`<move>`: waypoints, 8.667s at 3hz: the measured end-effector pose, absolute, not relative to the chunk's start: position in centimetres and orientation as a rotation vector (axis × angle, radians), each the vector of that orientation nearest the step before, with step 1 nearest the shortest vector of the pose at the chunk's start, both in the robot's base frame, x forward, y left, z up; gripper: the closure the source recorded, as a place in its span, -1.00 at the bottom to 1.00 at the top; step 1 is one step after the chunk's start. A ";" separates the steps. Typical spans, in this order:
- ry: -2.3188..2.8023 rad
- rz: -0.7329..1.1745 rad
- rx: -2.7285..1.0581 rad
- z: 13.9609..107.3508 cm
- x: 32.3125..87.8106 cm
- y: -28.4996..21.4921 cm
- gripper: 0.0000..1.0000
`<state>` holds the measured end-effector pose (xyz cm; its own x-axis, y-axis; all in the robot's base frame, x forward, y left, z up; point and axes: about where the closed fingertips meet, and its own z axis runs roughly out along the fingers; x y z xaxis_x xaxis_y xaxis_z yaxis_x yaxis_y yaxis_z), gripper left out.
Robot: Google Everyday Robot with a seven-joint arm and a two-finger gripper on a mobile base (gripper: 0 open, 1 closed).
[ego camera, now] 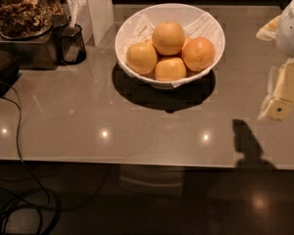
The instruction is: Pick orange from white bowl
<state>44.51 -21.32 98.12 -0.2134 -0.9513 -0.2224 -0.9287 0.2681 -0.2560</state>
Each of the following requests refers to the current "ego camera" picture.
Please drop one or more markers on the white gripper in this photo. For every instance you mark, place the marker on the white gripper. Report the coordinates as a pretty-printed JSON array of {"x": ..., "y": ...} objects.
[{"x": 292, "y": 29}]

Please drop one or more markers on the orange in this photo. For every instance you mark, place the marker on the orange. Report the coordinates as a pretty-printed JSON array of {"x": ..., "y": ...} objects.
[
  {"x": 198, "y": 53},
  {"x": 170, "y": 69},
  {"x": 168, "y": 38},
  {"x": 141, "y": 57}
]

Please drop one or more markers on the white ceramic bowl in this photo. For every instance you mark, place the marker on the white ceramic bowl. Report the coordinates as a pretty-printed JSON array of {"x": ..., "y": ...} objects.
[{"x": 134, "y": 23}]

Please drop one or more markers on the white paper in bowl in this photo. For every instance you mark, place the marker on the white paper in bowl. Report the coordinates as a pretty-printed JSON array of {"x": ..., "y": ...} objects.
[{"x": 204, "y": 25}]

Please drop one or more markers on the white box column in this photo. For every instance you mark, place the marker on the white box column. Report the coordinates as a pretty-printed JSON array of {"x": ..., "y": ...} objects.
[{"x": 96, "y": 17}]

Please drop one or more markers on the white utensil in cup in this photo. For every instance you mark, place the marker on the white utensil in cup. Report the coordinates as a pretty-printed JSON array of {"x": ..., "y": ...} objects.
[{"x": 74, "y": 13}]

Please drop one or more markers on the black mesh cup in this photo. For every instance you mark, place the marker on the black mesh cup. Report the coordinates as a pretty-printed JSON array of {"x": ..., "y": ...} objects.
[{"x": 69, "y": 45}]

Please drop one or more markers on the metal box stand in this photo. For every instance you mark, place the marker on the metal box stand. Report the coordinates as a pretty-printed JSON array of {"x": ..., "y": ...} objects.
[{"x": 31, "y": 41}]

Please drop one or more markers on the glass jar of nuts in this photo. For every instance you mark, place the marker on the glass jar of nuts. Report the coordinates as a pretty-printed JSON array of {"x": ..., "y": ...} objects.
[{"x": 18, "y": 9}]

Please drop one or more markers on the dark device on left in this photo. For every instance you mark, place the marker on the dark device on left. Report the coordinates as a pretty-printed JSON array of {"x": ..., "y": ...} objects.
[{"x": 9, "y": 71}]

